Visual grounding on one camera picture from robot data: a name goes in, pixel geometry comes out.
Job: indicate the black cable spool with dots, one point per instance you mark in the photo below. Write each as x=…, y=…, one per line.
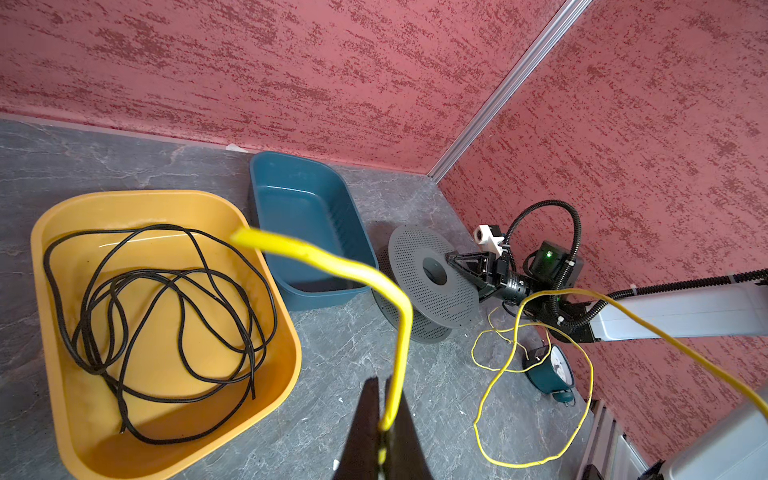
x=415, y=258

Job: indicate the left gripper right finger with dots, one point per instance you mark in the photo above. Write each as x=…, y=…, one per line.
x=404, y=455

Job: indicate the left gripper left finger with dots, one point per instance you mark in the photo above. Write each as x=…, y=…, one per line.
x=359, y=459

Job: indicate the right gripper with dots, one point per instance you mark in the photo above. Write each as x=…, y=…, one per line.
x=502, y=281

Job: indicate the teal alarm clock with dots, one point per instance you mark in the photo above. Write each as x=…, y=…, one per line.
x=549, y=371

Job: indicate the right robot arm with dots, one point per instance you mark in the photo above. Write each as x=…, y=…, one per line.
x=731, y=305

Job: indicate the yellow plastic bin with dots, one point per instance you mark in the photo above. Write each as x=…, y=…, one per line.
x=162, y=339

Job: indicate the teal plastic bin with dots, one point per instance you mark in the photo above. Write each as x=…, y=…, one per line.
x=307, y=200

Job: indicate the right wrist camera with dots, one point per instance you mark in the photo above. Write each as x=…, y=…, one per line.
x=489, y=238

